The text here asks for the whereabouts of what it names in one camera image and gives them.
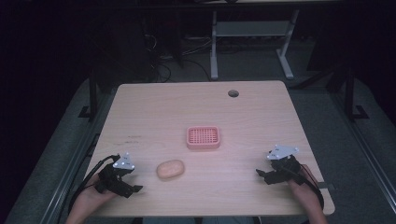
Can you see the pink slotted soap dish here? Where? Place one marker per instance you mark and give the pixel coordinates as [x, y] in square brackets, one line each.
[203, 137]

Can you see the white metal desk frame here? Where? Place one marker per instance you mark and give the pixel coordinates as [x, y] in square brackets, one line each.
[252, 29]

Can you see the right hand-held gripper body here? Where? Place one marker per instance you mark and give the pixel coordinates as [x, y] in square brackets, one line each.
[285, 166]

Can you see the person's left hand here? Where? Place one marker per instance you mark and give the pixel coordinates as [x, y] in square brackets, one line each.
[91, 196]

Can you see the black metal stand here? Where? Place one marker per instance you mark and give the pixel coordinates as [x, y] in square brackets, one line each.
[92, 93]
[350, 93]

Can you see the person's right hand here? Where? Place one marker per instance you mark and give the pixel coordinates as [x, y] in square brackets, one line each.
[299, 188]

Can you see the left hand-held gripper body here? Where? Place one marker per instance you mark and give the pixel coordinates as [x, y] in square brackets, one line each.
[112, 179]

